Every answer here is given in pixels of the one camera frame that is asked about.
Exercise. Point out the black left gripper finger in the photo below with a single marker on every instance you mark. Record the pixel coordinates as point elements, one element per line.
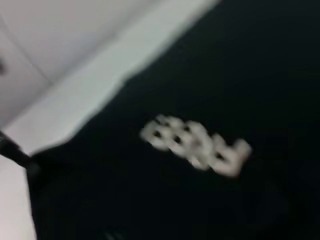
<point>17,153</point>

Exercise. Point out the black shirt with FREE print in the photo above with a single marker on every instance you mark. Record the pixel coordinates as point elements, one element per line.
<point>200,100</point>

